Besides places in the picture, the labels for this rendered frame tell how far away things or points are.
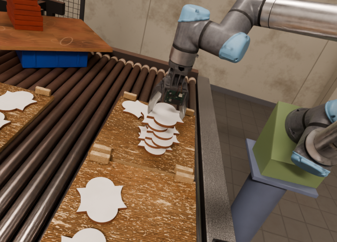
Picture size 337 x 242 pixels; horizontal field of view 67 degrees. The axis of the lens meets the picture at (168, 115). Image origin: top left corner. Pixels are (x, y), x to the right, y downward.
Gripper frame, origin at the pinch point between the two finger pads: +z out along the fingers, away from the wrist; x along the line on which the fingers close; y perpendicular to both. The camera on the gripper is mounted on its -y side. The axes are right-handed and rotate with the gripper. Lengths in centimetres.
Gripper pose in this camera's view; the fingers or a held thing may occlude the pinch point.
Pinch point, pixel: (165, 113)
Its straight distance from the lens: 86.3
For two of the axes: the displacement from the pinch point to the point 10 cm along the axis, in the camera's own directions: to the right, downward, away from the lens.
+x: 9.7, 2.0, 1.3
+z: -2.4, 8.1, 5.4
